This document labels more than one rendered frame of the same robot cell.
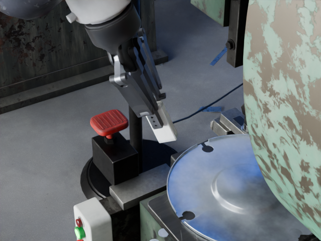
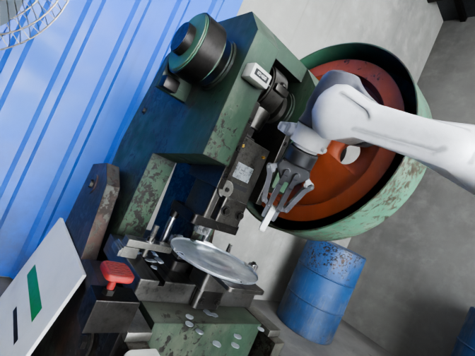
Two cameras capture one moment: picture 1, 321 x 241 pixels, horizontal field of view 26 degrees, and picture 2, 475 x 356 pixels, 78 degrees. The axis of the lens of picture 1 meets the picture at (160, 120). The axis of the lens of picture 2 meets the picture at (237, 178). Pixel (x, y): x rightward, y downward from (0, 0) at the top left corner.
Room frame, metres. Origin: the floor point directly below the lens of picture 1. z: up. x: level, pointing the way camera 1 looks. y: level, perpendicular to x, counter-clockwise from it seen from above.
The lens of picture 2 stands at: (1.06, 0.74, 1.02)
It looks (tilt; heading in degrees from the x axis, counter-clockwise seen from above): 2 degrees up; 262
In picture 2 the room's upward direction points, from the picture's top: 24 degrees clockwise
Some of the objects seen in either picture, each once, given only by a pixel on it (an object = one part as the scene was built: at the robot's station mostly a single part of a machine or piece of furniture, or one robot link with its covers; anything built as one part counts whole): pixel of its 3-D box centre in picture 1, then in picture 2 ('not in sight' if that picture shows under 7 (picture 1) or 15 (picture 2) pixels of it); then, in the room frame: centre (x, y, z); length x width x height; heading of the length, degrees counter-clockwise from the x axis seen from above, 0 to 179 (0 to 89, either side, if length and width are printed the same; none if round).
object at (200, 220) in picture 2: not in sight; (203, 220); (0.97, -0.27, 0.86); 0.20 x 0.16 x 0.05; 32
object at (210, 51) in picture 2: not in sight; (198, 61); (1.18, -0.15, 1.31); 0.22 x 0.12 x 0.22; 122
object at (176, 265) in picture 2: not in sight; (186, 258); (0.97, -0.27, 0.72); 0.20 x 0.16 x 0.03; 32
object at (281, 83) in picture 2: not in sight; (251, 112); (0.96, -0.26, 1.27); 0.21 x 0.12 x 0.34; 122
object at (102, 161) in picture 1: (116, 176); (99, 331); (1.11, 0.09, 0.62); 0.10 x 0.06 x 0.20; 32
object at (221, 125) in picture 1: (247, 125); (147, 240); (1.11, -0.18, 0.76); 0.17 x 0.06 x 0.10; 32
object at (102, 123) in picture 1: (110, 133); (111, 285); (1.12, 0.10, 0.72); 0.07 x 0.06 x 0.08; 122
